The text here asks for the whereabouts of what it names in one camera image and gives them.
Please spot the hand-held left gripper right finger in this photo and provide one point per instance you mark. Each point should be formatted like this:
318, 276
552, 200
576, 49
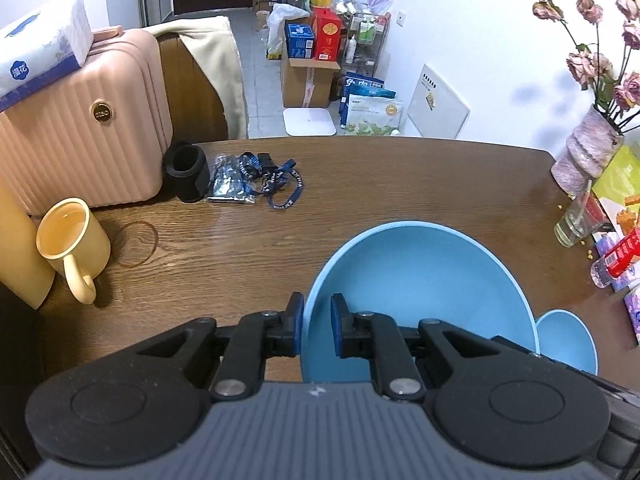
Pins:
339, 325

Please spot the red label bottle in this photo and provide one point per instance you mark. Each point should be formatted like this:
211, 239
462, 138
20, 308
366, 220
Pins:
617, 260

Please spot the black cylindrical cup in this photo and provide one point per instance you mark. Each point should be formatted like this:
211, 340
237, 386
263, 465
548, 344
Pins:
186, 172

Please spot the white panel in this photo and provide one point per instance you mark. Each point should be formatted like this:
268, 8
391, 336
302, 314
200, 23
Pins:
440, 105

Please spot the yellow mug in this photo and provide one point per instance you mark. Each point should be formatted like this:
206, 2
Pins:
75, 245

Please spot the patterned vase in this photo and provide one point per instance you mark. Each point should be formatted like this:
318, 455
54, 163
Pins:
590, 152

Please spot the pink suitcase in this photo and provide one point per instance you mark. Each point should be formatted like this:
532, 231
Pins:
75, 145

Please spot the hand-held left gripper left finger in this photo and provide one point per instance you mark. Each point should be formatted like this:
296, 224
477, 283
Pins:
296, 325

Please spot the white bottle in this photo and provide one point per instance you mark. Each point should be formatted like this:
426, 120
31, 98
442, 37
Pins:
351, 50

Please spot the drinking glass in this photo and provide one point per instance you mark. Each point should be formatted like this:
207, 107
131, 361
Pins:
572, 225

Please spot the cream thermal jug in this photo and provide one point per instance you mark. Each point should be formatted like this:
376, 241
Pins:
15, 250

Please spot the white tissue pack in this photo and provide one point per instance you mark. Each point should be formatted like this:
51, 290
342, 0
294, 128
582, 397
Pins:
40, 45

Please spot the blue box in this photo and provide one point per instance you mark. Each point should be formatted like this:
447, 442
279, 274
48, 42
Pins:
300, 40

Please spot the purple tissue pack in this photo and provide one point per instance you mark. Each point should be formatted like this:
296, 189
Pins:
634, 312
606, 245

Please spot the cardboard box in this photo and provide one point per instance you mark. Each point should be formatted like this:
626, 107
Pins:
305, 85

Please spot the red flat packet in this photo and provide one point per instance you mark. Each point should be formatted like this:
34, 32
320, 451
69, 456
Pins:
597, 212

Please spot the wooden chair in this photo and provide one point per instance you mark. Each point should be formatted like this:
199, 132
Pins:
190, 95

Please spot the green package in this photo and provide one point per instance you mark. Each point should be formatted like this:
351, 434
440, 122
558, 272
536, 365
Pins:
622, 180

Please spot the blue bowl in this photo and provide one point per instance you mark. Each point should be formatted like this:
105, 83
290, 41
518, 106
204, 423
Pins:
425, 280
567, 340

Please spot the black paper bag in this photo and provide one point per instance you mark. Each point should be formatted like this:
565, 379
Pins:
15, 370

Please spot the beige cloth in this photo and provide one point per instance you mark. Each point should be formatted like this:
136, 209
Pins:
215, 60

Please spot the blue white bag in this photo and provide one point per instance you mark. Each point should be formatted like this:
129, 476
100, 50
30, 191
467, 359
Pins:
365, 87

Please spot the dried roses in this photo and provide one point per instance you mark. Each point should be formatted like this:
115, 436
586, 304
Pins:
585, 67

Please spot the white plastic bag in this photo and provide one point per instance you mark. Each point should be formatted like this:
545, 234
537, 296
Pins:
282, 25

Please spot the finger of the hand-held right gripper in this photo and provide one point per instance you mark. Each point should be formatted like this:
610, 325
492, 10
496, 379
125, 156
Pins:
522, 351

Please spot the green white bag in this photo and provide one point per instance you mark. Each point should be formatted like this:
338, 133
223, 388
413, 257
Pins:
375, 115

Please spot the white bathroom scale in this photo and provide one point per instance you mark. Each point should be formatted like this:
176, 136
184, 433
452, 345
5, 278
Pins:
309, 122

